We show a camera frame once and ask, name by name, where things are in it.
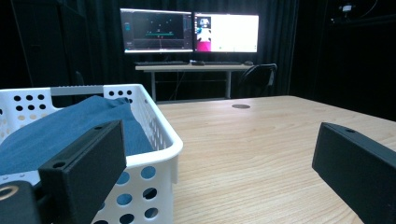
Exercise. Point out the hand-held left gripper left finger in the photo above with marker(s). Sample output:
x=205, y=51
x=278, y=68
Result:
x=87, y=174

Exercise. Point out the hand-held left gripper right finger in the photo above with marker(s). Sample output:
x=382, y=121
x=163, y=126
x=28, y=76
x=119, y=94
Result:
x=358, y=168

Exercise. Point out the dark blue cloth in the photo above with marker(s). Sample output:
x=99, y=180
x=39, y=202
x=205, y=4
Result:
x=62, y=130

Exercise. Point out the white perforated plastic basket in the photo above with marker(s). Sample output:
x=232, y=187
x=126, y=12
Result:
x=155, y=133

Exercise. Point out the grey round table grommet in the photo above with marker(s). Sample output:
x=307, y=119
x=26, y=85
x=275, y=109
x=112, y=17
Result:
x=240, y=106

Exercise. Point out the black folding chair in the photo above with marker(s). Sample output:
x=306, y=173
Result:
x=258, y=79

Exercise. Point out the black keyboard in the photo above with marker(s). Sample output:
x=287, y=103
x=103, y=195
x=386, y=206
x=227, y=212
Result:
x=223, y=62
x=162, y=62

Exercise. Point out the black computer mouse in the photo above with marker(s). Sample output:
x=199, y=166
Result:
x=248, y=62

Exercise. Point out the small black desk device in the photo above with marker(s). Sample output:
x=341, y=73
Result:
x=197, y=62

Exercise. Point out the monitor with dark screen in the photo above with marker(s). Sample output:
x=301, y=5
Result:
x=157, y=31

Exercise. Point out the monitor with white screen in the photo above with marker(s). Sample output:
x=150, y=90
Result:
x=230, y=32

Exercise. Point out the white metal frame desk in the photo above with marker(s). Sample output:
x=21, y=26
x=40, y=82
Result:
x=190, y=73

